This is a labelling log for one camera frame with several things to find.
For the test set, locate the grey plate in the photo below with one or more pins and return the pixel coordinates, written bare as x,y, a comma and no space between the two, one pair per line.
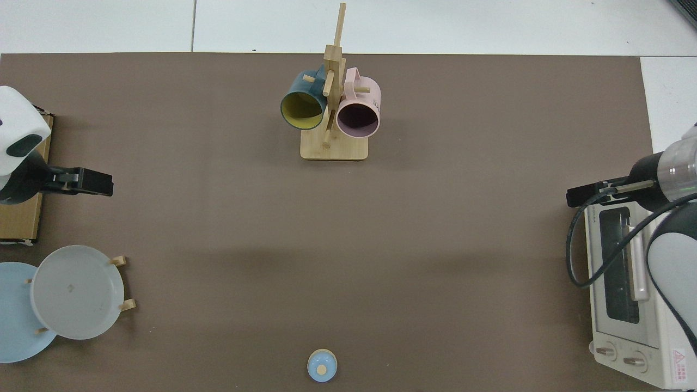
76,305

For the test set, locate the brown table cloth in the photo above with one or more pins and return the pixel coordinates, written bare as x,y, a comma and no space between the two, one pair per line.
218,190

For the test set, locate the wooden plate rack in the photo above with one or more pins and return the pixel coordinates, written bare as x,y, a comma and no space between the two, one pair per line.
129,305

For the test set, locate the pale toaster oven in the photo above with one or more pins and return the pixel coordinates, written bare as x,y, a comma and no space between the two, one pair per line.
615,326

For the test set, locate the light blue plate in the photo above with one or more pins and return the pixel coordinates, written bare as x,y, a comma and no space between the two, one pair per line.
13,326

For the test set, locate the dark corner object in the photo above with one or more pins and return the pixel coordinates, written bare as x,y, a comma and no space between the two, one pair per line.
689,8

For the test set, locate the dark teal cup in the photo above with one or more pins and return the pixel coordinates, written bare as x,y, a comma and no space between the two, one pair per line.
297,90

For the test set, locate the wooden cup stand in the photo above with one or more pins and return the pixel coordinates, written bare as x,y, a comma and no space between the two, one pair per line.
335,149

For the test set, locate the pink cup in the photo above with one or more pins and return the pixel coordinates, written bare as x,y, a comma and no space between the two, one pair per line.
356,100

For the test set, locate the small blue round lid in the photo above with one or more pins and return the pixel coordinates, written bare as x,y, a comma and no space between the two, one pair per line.
316,362

